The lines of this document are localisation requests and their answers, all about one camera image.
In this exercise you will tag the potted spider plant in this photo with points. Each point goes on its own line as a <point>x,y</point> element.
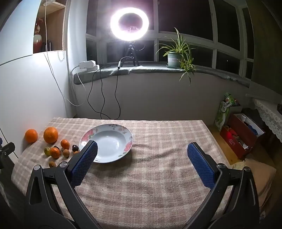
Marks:
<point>174,58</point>

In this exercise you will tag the grey sill mat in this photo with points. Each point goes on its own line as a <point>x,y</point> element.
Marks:
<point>154,68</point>

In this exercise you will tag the black tripod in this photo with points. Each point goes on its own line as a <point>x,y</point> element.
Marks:
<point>131,51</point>

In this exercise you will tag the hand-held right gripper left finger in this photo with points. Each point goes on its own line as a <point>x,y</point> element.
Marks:
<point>84,163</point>

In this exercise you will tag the large orange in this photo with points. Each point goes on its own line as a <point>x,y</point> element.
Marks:
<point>31,135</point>
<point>51,135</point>

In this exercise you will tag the wooden shelf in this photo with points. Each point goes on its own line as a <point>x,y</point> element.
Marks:
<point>57,26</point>

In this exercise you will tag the red cardboard box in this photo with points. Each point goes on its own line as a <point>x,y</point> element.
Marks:
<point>233,141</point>

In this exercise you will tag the white charger block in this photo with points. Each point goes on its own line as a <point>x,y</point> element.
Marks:
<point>94,67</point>

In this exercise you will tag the white cabinet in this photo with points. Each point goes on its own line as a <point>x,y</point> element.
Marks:
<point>33,88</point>

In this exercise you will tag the brown longan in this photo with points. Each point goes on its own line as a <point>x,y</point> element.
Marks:
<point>52,164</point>
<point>66,152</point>

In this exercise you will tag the small tangerine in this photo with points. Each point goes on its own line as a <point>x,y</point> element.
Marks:
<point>65,144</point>
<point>54,152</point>

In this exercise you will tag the floral white plate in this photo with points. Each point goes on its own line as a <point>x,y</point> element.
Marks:
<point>110,141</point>

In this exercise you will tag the green grape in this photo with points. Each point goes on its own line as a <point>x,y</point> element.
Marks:
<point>47,151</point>

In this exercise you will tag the plaid beige tablecloth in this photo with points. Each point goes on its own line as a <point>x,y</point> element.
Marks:
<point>154,154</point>

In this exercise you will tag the white power strip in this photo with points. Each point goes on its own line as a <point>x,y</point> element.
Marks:
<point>87,64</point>

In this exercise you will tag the red vase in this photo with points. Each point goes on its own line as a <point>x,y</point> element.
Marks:
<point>37,41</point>

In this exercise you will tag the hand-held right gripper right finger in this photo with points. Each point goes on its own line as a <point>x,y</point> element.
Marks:
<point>201,165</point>

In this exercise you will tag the olive curtain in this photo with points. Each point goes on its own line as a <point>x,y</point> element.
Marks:
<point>266,44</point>

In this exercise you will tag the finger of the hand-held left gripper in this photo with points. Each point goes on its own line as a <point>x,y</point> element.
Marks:
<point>7,148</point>

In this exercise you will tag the tan cushion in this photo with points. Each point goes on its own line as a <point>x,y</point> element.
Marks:
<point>262,176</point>

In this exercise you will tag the white lace cloth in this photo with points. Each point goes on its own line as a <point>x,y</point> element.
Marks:
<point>268,114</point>

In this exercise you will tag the green snack bag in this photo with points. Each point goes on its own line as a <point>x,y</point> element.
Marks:
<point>222,114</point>

